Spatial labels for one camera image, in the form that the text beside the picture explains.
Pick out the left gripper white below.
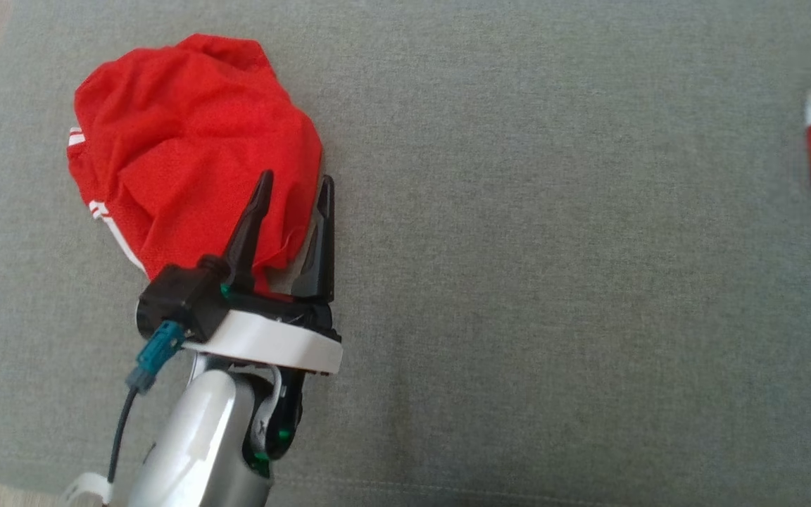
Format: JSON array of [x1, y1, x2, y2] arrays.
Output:
[[184, 170, 344, 376]]

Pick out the red shirt white stripes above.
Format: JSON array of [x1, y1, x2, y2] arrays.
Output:
[[67, 33, 324, 294]]

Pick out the large grey sofa seat cushion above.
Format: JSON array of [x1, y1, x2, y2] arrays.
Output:
[[0, 0, 811, 507]]

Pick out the teal left cable connector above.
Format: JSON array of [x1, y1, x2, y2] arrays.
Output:
[[126, 320, 187, 394]]

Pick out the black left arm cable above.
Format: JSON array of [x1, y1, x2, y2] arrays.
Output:
[[106, 387, 141, 488]]

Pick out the white left arm cable clip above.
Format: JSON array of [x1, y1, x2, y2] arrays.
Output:
[[61, 472, 113, 507]]

